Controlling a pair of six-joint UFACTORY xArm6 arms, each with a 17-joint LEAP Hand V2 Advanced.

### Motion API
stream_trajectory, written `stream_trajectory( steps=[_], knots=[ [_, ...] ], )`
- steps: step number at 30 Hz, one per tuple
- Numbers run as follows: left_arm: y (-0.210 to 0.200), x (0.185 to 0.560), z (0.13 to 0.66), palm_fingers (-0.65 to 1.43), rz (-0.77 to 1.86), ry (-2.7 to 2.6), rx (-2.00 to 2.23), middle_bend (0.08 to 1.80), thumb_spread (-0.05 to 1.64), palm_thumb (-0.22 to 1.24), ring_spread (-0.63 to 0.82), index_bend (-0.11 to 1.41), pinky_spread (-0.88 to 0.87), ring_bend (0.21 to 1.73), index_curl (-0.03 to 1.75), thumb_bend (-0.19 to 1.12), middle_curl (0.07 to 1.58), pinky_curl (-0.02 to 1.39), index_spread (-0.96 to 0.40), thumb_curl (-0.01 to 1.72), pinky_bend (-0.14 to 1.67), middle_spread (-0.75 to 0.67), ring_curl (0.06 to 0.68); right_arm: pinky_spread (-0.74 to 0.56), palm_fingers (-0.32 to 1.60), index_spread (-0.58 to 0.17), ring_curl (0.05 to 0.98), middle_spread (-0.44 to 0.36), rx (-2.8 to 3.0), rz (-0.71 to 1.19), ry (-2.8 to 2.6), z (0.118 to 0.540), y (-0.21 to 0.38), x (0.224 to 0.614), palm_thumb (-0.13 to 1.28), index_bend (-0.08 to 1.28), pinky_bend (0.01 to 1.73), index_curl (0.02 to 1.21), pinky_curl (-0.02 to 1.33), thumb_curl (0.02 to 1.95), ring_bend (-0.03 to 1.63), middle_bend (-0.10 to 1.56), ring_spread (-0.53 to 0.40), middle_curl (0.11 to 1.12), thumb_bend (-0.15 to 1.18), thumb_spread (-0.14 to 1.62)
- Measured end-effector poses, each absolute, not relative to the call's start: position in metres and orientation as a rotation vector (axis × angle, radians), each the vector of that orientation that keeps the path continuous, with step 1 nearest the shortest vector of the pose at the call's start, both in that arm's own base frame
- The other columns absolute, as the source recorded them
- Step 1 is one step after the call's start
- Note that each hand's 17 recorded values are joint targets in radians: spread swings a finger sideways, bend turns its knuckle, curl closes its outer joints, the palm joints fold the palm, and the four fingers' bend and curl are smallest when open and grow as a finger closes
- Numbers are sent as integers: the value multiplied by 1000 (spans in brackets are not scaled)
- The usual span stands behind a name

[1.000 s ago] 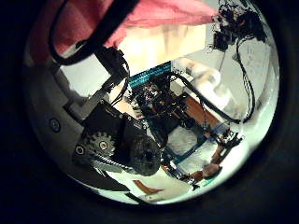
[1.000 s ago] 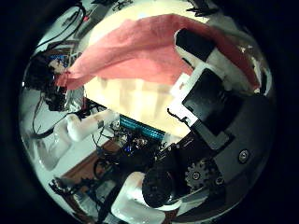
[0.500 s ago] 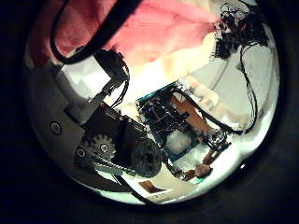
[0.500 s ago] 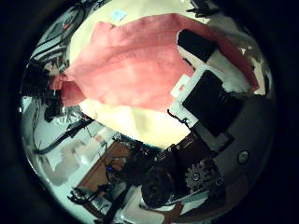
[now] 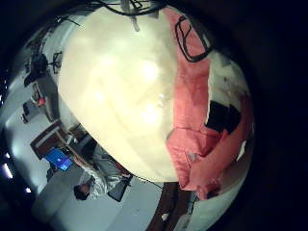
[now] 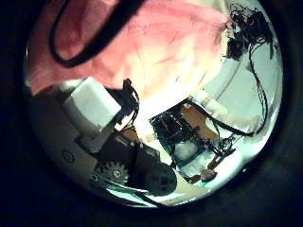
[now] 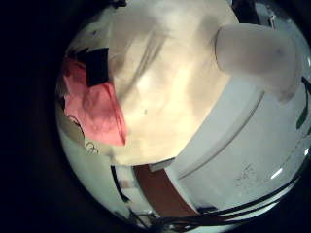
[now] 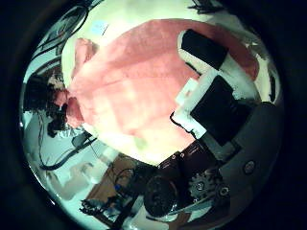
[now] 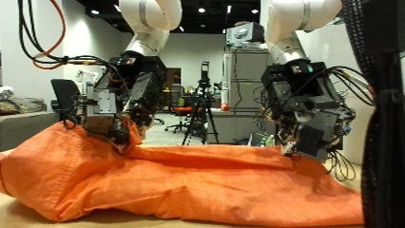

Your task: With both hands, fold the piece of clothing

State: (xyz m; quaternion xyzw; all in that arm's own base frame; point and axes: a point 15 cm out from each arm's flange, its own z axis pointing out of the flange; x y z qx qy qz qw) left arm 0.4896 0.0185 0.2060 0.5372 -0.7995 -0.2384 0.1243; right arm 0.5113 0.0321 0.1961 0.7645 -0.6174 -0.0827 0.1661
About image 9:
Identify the orange shirt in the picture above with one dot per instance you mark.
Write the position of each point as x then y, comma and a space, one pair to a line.
168, 190

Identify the green bottles pack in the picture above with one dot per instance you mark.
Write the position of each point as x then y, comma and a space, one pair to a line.
264, 140

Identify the orange office chair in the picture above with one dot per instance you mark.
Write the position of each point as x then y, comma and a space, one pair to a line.
181, 110

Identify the black office chair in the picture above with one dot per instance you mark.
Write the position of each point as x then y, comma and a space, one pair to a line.
65, 95

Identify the low grey counter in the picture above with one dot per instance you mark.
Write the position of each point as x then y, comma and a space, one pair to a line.
232, 126

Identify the tall grey metal cabinet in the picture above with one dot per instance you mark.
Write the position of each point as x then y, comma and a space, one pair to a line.
248, 79

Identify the red ball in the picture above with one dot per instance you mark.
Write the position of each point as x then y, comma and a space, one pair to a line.
225, 107

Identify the brown plush blanket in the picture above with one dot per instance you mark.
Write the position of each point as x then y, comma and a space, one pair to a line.
20, 105

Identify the grey device box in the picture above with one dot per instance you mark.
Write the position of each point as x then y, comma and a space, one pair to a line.
246, 34

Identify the grey sofa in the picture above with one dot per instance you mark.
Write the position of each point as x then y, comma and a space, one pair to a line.
20, 129

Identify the black camera tripod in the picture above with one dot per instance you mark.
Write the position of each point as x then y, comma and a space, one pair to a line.
202, 107

